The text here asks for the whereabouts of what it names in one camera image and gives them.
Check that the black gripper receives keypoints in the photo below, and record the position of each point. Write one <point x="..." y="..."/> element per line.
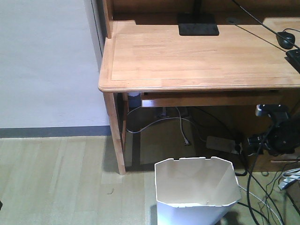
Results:
<point x="282" y="137"/>

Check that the white plastic trash bin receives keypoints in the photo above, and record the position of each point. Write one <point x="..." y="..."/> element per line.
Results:
<point x="195" y="190"/>

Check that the white power strip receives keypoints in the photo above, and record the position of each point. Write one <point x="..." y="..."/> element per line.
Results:
<point x="222" y="144"/>

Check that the black keyboard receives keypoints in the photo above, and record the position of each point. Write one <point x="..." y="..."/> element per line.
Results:
<point x="294" y="57"/>

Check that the black computer mouse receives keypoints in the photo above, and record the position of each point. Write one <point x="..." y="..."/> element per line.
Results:
<point x="285" y="39"/>

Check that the black monitor stand base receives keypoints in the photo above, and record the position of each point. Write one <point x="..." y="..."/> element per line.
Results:
<point x="197" y="23"/>

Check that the blue white cylinder under desk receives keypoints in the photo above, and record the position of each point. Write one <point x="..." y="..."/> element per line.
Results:
<point x="134" y="99"/>

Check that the wooden desk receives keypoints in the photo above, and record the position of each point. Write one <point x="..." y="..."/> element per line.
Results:
<point x="145" y="53"/>

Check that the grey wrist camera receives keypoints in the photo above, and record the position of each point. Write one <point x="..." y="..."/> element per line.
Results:
<point x="268" y="109"/>

